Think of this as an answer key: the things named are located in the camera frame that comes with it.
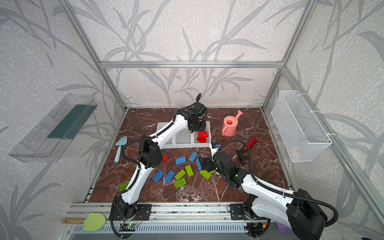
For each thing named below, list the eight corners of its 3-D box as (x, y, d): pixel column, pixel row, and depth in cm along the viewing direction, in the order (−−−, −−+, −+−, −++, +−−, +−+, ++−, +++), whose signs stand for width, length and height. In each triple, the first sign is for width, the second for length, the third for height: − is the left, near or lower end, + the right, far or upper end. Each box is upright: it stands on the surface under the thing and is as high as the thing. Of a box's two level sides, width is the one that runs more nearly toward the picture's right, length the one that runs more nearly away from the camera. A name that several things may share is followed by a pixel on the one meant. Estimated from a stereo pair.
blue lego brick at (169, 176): (164, 180, 86) (163, 179, 84) (170, 170, 90) (169, 169, 88) (169, 183, 85) (169, 182, 83) (175, 173, 89) (175, 172, 87)
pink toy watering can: (219, 136, 106) (220, 126, 96) (227, 118, 116) (229, 108, 107) (232, 141, 103) (235, 131, 94) (239, 122, 114) (242, 112, 104)
